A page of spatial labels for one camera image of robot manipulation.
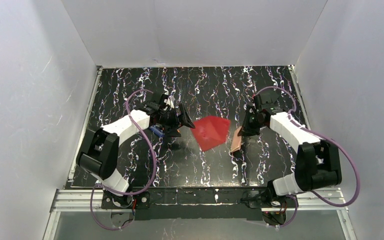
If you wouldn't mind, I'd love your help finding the beige letter paper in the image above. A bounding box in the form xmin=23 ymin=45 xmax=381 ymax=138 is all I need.
xmin=229 ymin=126 xmax=243 ymax=153

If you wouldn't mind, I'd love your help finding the red envelope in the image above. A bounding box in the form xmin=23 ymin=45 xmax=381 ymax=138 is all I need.
xmin=191 ymin=115 xmax=231 ymax=152

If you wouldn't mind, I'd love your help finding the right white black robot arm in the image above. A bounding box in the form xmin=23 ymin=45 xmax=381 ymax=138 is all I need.
xmin=236 ymin=92 xmax=342 ymax=197

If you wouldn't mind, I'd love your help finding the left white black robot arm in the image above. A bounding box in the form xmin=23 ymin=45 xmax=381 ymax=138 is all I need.
xmin=75 ymin=93 xmax=195 ymax=196

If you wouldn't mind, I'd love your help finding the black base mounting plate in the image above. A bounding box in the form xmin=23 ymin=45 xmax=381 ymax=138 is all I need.
xmin=100 ymin=186 xmax=300 ymax=222

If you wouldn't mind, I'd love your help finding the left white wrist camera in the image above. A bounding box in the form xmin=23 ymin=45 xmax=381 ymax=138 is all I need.
xmin=163 ymin=95 xmax=175 ymax=110

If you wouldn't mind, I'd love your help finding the aluminium frame rail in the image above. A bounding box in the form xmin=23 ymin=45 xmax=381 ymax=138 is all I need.
xmin=42 ymin=188 xmax=359 ymax=240

